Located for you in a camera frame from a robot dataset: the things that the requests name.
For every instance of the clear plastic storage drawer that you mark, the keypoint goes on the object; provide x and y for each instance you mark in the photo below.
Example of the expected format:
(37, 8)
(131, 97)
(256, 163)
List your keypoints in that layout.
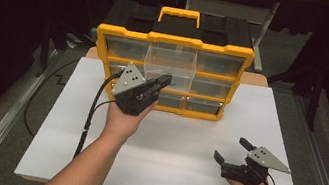
(170, 63)

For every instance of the dark metal stand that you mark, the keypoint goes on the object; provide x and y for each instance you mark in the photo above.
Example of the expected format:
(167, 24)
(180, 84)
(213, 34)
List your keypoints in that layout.
(316, 94)
(45, 49)

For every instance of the white work board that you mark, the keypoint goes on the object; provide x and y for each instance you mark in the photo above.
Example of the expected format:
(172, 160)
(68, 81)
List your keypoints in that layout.
(181, 163)

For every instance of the set of clear drawers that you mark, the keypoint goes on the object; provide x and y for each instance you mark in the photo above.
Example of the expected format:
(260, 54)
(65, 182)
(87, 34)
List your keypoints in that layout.
(218, 64)

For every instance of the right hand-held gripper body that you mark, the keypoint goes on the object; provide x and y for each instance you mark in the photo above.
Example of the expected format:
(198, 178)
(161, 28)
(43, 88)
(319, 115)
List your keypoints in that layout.
(264, 160)

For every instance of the yellow black drawer organizer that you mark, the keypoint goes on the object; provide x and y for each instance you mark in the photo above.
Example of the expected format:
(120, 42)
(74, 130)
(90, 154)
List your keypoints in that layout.
(177, 25)

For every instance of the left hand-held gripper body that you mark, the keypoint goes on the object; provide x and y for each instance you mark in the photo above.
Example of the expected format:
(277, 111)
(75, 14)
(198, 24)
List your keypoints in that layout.
(128, 81)

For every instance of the person's left hand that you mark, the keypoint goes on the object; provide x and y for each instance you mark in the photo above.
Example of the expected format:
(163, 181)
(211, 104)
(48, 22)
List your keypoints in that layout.
(123, 124)

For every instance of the white metal stand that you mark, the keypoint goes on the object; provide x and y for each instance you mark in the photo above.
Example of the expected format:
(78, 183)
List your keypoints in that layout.
(263, 38)

